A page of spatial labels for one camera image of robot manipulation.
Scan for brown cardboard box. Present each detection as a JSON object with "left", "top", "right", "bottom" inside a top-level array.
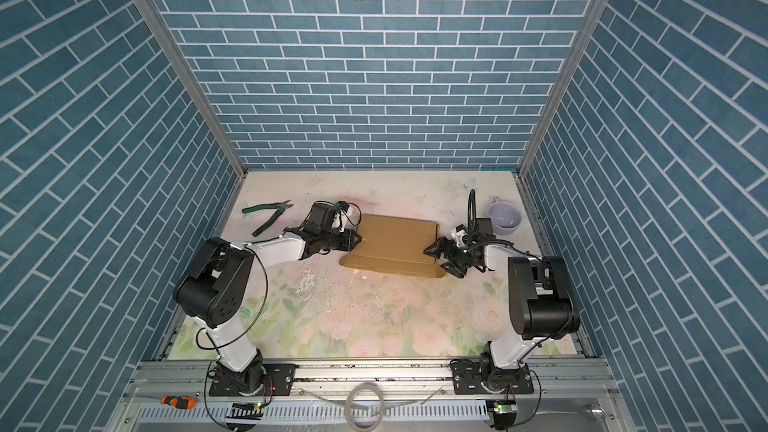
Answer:
[{"left": 339, "top": 215, "right": 446, "bottom": 279}]

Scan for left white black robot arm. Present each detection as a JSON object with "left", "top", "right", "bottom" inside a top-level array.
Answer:
[{"left": 173, "top": 201, "right": 362, "bottom": 396}]

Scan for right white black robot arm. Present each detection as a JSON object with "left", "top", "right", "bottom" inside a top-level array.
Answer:
[{"left": 424, "top": 219, "right": 581, "bottom": 394}]

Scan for orange black screwdriver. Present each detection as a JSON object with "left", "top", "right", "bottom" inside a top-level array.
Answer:
[{"left": 161, "top": 395, "right": 196, "bottom": 410}]

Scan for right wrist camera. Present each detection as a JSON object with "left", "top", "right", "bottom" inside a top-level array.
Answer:
[{"left": 451, "top": 225, "right": 470, "bottom": 248}]

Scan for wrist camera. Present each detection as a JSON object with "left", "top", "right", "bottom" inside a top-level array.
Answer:
[
  {"left": 451, "top": 225, "right": 470, "bottom": 248},
  {"left": 335, "top": 201, "right": 360, "bottom": 232}
]

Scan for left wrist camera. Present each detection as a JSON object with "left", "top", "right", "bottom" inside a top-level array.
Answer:
[{"left": 335, "top": 201, "right": 360, "bottom": 232}]

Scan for green handled pliers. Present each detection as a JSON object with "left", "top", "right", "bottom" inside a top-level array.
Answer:
[{"left": 241, "top": 199, "right": 295, "bottom": 238}]

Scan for coiled grey cable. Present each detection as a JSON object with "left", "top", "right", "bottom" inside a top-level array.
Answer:
[{"left": 299, "top": 382, "right": 445, "bottom": 432}]

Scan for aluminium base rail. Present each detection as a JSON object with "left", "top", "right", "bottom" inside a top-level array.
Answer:
[{"left": 108, "top": 357, "right": 632, "bottom": 431}]

